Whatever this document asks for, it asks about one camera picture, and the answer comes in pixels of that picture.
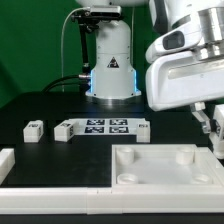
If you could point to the white left fence piece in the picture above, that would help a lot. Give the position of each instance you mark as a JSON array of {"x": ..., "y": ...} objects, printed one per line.
[{"x": 7, "y": 161}]

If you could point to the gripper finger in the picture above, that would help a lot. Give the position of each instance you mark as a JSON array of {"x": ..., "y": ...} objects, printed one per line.
[{"x": 220, "y": 130}]

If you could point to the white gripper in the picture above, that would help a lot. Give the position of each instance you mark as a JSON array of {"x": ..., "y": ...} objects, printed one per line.
[{"x": 176, "y": 78}]

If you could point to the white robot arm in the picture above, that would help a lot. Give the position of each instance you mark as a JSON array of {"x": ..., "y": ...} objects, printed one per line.
[{"x": 113, "y": 77}]

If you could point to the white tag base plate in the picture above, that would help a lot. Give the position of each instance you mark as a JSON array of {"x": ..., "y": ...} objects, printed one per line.
[{"x": 108, "y": 126}]

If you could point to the white square tabletop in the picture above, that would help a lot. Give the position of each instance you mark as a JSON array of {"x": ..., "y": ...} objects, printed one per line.
[{"x": 165, "y": 164}]

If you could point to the black camera on stand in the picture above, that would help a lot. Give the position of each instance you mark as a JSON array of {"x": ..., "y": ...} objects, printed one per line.
[{"x": 88, "y": 21}]

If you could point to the white front fence wall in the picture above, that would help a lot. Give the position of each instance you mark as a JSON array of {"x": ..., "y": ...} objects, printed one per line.
[{"x": 118, "y": 200}]

